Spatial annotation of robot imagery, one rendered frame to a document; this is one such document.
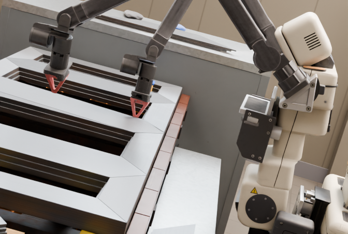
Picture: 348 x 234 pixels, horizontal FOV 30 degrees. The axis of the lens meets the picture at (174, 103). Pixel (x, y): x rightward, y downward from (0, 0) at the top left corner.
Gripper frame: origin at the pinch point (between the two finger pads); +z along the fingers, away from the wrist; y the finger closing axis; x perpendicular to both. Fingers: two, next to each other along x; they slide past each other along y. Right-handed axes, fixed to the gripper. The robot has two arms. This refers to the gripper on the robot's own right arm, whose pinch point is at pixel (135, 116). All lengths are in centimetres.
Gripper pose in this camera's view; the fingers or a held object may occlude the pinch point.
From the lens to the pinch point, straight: 236.8
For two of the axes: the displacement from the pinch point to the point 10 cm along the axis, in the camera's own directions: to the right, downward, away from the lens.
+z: -2.6, 9.6, 0.8
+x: 9.6, 2.7, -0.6
